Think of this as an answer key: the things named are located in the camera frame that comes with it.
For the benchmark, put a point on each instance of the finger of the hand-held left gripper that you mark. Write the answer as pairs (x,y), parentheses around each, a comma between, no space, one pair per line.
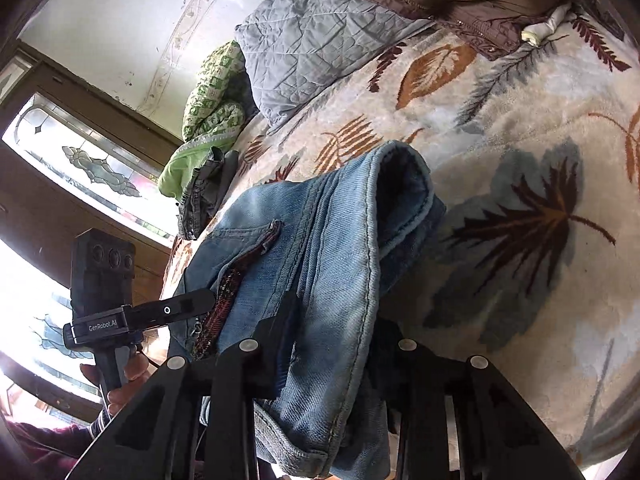
(185,304)

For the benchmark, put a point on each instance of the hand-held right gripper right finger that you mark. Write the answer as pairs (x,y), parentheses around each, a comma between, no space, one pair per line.
(395,340)

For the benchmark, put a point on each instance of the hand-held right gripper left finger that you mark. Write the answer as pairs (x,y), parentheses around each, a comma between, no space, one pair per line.
(285,320)

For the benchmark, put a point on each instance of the light blue denim pants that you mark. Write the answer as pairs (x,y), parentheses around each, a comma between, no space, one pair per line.
(320,260)

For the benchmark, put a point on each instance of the person's left hand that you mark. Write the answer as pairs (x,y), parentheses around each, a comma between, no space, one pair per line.
(132,367)

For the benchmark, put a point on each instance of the dark red patterned belt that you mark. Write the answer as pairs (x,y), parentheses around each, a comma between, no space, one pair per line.
(225,290)

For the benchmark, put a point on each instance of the stained glass window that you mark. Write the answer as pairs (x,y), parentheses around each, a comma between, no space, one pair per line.
(90,160)
(45,330)

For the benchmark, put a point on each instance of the dark grey garment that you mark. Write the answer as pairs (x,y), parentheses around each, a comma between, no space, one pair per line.
(200,195)

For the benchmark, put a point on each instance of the green patterned blanket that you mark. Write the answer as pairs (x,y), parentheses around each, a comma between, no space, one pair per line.
(210,90)

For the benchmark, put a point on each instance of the leaf print fleece blanket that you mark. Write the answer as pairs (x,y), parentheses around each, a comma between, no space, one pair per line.
(500,110)

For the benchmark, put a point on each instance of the grey quilted pillow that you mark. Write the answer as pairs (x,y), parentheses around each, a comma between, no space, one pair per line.
(310,45)

